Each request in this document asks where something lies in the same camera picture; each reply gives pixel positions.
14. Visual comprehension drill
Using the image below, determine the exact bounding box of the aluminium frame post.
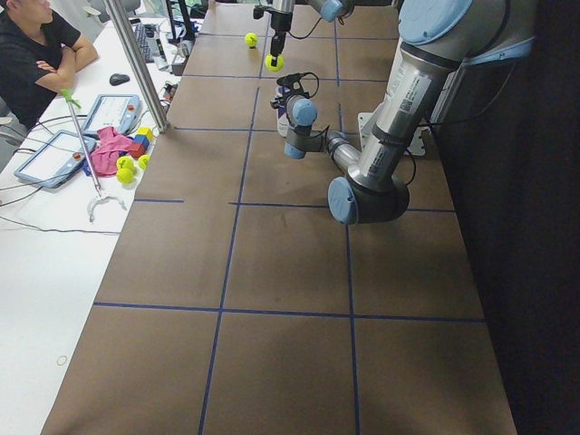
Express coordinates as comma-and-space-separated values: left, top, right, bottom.
103, 0, 169, 133

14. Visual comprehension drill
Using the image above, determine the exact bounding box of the pink cloth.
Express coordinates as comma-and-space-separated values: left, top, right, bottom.
91, 126, 132, 177

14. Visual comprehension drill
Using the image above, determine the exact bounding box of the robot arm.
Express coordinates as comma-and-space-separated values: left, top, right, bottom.
266, 0, 354, 64
271, 1, 537, 225

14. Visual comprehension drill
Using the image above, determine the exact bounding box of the yellow tennis ball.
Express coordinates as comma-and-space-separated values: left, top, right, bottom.
265, 54, 285, 72
245, 33, 258, 48

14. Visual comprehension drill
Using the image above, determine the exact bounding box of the yellow cube block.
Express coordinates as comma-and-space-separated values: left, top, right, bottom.
134, 126, 155, 142

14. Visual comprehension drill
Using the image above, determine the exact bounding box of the black keyboard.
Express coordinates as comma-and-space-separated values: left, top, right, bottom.
133, 23, 153, 63

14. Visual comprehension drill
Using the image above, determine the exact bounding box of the white tennis ball can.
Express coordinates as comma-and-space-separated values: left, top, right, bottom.
275, 86, 289, 138

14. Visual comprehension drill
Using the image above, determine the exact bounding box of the spare tennis ball three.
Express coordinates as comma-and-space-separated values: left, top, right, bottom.
138, 154, 150, 170

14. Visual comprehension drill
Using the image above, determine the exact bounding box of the seated person in black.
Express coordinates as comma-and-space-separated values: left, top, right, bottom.
1, 1, 99, 130

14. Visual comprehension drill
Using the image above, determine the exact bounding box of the reacher grabber stick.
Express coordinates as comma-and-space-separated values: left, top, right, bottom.
60, 88, 127, 223

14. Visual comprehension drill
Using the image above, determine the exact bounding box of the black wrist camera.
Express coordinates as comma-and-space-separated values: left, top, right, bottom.
276, 72, 309, 92
253, 5, 271, 20

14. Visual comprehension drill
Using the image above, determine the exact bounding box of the near teach pendant tablet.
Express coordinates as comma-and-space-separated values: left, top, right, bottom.
14, 130, 85, 189

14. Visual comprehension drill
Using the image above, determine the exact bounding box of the spare tennis ball two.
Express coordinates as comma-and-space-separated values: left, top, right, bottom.
116, 168, 135, 184

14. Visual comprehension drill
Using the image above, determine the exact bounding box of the white camera mast with base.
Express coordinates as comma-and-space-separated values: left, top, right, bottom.
357, 112, 427, 158

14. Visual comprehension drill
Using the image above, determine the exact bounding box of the red cube block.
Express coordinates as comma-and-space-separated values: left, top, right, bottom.
127, 141, 147, 159

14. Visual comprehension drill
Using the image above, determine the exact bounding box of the black computer mouse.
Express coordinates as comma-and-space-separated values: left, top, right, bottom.
109, 73, 131, 86

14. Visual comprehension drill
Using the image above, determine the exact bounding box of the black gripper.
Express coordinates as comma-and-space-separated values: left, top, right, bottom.
270, 9, 292, 59

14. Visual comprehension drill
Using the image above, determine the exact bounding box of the blue cube block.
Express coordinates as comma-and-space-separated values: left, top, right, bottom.
133, 134, 150, 151

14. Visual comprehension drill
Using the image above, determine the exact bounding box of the teach pendant tablet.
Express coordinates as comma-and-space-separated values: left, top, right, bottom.
82, 94, 141, 137
14, 130, 85, 189

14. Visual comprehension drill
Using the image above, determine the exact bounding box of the far teach pendant tablet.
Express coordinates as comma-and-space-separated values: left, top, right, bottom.
82, 94, 141, 137

